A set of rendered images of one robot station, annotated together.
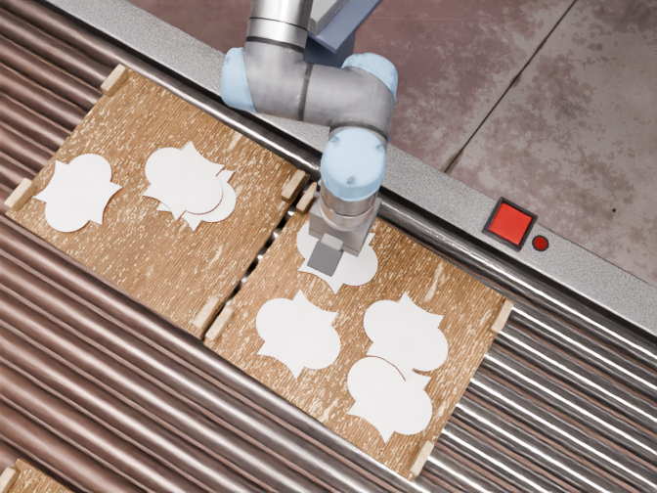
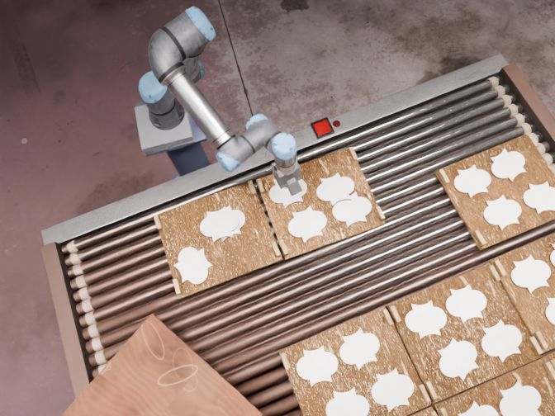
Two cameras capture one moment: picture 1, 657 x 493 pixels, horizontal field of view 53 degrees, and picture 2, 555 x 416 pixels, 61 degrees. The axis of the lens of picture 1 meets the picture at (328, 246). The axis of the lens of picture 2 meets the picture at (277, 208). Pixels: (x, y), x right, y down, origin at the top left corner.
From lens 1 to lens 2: 0.80 m
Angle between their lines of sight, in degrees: 12
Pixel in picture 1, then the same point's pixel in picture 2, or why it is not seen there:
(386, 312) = (322, 189)
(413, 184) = not seen: hidden behind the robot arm
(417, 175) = not seen: hidden behind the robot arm
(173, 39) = (155, 191)
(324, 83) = (252, 136)
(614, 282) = (367, 111)
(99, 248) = (220, 272)
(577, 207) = (319, 110)
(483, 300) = (342, 155)
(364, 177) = (292, 144)
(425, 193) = not seen: hidden behind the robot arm
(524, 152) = (279, 111)
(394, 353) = (339, 196)
